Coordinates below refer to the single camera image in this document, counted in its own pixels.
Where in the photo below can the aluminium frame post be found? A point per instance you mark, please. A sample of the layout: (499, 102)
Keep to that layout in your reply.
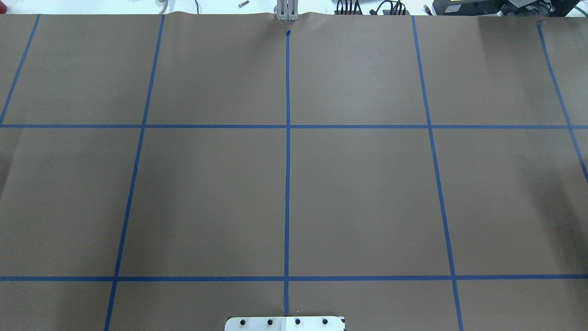
(287, 10)

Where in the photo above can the white pedestal column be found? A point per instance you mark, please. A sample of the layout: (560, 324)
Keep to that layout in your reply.
(286, 323)

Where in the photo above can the black laptop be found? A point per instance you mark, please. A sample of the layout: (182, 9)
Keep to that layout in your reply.
(517, 8)

